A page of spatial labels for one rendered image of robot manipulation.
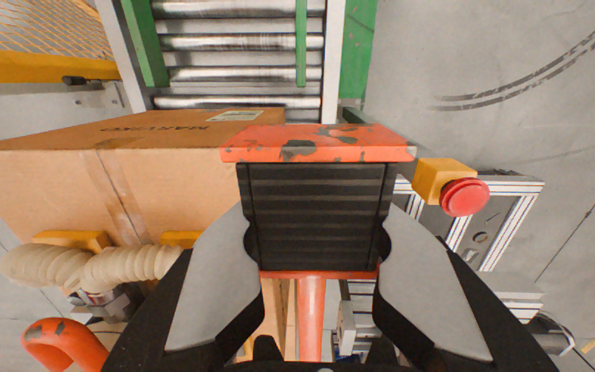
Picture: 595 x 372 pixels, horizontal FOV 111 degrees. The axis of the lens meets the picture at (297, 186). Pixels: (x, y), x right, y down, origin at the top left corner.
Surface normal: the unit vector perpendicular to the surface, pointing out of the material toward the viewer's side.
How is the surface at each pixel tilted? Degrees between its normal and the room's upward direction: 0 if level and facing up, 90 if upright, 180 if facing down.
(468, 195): 0
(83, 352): 52
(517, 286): 90
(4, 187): 0
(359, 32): 0
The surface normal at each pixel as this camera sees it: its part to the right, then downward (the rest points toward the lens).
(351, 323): 0.00, -0.89
